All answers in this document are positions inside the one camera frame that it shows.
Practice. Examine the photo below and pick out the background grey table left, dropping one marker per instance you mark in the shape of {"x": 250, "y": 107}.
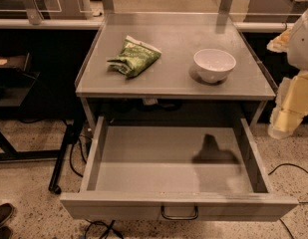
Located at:
{"x": 49, "y": 9}

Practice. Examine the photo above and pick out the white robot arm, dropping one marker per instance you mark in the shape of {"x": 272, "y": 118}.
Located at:
{"x": 297, "y": 54}

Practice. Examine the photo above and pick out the background grey table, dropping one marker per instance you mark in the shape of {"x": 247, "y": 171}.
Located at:
{"x": 275, "y": 11}
{"x": 49, "y": 9}

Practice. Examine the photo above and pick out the background grey table right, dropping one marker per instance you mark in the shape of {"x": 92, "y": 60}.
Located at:
{"x": 275, "y": 11}

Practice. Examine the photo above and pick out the grey drawer cabinet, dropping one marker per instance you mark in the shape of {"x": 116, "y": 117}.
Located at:
{"x": 179, "y": 36}

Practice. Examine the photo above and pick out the grey top drawer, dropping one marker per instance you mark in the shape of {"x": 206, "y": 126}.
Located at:
{"x": 132, "y": 171}

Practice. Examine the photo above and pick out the black top drawer handle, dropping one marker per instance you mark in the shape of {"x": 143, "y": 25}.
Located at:
{"x": 179, "y": 213}

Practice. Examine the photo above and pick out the dark shoe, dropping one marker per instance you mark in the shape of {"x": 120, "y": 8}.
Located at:
{"x": 6, "y": 211}

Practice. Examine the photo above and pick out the white horizontal rail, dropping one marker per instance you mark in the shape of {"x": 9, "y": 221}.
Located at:
{"x": 98, "y": 23}

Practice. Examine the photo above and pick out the white ceramic bowl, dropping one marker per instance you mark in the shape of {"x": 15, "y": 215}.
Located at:
{"x": 213, "y": 65}

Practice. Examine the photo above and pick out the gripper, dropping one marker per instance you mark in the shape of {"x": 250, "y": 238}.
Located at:
{"x": 302, "y": 47}

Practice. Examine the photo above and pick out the black metal stand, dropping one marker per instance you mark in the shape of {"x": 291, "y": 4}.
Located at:
{"x": 16, "y": 82}

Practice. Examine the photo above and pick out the green chip bag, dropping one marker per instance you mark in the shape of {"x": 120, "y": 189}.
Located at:
{"x": 134, "y": 58}

